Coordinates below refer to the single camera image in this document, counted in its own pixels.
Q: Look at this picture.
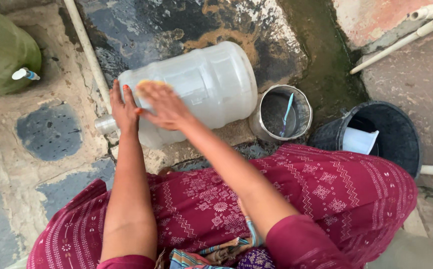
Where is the person's right hand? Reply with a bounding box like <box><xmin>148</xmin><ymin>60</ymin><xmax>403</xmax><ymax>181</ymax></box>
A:
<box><xmin>134</xmin><ymin>81</ymin><xmax>194</xmax><ymax>131</ymax></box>

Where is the person's left hand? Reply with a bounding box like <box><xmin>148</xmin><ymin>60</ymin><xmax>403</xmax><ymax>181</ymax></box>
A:
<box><xmin>110</xmin><ymin>79</ymin><xmax>140</xmax><ymax>132</ymax></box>

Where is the yellow scrub sponge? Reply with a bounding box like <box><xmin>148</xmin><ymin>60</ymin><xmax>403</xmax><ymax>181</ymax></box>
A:
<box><xmin>137</xmin><ymin>79</ymin><xmax>173</xmax><ymax>90</ymax></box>

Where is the clear plastic water jar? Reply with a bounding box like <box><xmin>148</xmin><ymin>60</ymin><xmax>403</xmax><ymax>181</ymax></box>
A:
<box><xmin>94</xmin><ymin>40</ymin><xmax>258</xmax><ymax>150</ymax></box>

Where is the long white pipe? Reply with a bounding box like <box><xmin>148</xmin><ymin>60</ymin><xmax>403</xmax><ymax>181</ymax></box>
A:
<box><xmin>63</xmin><ymin>0</ymin><xmax>113</xmax><ymax>115</ymax></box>

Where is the white blue tap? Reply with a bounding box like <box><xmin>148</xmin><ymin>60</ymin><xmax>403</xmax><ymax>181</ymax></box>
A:
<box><xmin>12</xmin><ymin>67</ymin><xmax>41</xmax><ymax>81</ymax></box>

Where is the green water container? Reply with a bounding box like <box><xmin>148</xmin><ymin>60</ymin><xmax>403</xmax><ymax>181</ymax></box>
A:
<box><xmin>0</xmin><ymin>0</ymin><xmax>42</xmax><ymax>96</ymax></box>

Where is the steel pot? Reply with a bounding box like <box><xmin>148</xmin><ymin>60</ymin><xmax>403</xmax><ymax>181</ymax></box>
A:
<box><xmin>249</xmin><ymin>84</ymin><xmax>313</xmax><ymax>143</ymax></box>

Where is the blue white toothbrush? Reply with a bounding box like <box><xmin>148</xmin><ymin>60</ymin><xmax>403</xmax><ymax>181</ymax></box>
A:
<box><xmin>279</xmin><ymin>93</ymin><xmax>295</xmax><ymax>138</ymax></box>

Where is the striped multicolour scarf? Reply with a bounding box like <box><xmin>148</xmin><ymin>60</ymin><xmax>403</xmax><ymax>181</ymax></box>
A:
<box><xmin>155</xmin><ymin>198</ymin><xmax>264</xmax><ymax>269</ymax></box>

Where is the maroon patterned dress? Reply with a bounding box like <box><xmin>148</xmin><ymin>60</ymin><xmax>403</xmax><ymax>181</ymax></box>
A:
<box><xmin>26</xmin><ymin>143</ymin><xmax>419</xmax><ymax>269</ymax></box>

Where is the white plastic mug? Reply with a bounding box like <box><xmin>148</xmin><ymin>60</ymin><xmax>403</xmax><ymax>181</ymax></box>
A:
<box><xmin>342</xmin><ymin>126</ymin><xmax>380</xmax><ymax>155</ymax></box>

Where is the thin white pipe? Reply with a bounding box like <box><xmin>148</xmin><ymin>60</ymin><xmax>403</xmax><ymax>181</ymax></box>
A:
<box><xmin>350</xmin><ymin>13</ymin><xmax>433</xmax><ymax>75</ymax></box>

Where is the black plastic bucket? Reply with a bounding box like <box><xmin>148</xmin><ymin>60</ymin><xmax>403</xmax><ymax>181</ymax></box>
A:
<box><xmin>308</xmin><ymin>100</ymin><xmax>423</xmax><ymax>180</ymax></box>

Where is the white pipe fitting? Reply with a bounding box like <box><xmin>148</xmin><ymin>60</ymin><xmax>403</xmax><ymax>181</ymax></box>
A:
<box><xmin>407</xmin><ymin>0</ymin><xmax>433</xmax><ymax>21</ymax></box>

